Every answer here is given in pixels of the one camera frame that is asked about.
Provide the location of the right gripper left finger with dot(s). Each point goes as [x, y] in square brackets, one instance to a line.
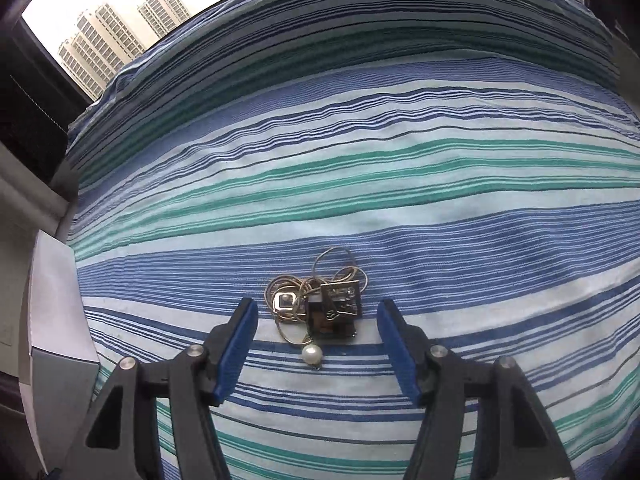
[119, 437]

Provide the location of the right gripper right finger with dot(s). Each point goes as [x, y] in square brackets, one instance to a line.
[515, 437]

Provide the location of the white box with cardboard bottom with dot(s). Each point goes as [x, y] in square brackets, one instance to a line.
[60, 364]

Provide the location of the blue green striped bed sheet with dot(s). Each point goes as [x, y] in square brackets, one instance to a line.
[473, 157]

